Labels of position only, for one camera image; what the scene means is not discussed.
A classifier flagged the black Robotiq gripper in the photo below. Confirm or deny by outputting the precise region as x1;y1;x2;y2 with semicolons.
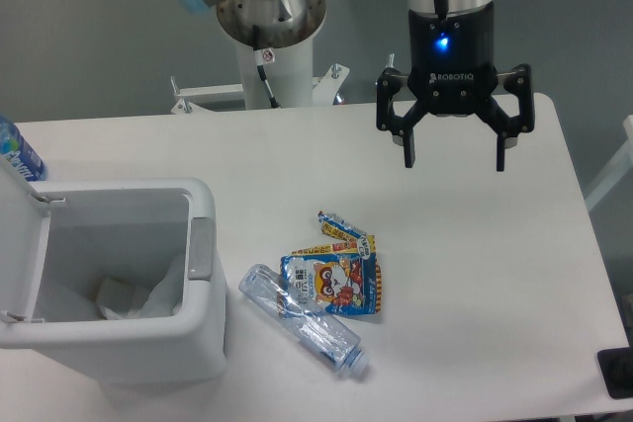
375;0;534;173

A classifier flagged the blue cartoon snack bag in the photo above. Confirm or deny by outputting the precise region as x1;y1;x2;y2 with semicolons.
280;252;383;316

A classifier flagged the crushed clear plastic bottle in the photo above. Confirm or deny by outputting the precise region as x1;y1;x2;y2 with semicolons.
238;264;370;380

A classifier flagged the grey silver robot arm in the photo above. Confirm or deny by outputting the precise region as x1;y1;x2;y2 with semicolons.
179;0;535;167

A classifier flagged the white crumpled paper trash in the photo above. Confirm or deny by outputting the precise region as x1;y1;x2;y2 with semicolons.
95;254;185;320

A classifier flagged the white plastic trash can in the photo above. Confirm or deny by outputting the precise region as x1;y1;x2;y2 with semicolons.
1;162;227;384

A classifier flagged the black device at table edge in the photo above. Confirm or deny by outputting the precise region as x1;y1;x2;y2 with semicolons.
597;347;632;399

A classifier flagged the blue labelled water bottle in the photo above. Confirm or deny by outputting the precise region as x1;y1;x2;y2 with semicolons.
1;117;47;182

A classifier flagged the white pedestal base bracket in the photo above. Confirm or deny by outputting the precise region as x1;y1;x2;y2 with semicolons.
170;63;349;114

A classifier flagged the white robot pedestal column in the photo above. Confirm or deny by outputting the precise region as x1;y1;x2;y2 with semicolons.
233;39;313;110

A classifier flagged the white frame at right edge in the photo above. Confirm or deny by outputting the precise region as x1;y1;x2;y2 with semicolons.
585;115;632;212

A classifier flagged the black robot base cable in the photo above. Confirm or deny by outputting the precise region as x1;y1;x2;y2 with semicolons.
250;24;283;110

